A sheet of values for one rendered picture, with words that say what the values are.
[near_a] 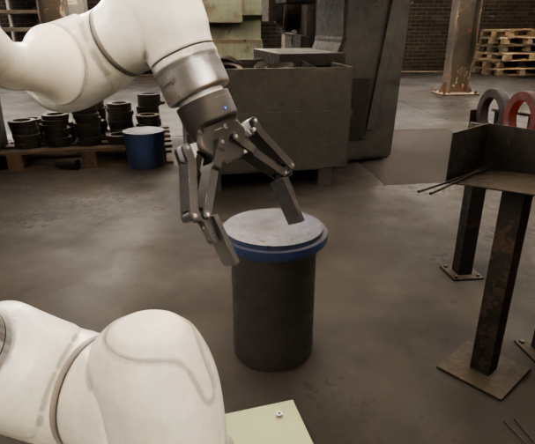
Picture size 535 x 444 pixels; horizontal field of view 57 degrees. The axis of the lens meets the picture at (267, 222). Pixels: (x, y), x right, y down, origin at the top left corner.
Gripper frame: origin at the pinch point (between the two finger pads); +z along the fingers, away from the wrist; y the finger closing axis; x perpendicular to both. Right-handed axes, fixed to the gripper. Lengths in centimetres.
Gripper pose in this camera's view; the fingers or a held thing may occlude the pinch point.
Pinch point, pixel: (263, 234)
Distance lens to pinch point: 69.4
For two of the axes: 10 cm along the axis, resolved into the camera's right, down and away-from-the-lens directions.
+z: 4.0, 9.0, 1.5
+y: -6.7, 4.0, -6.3
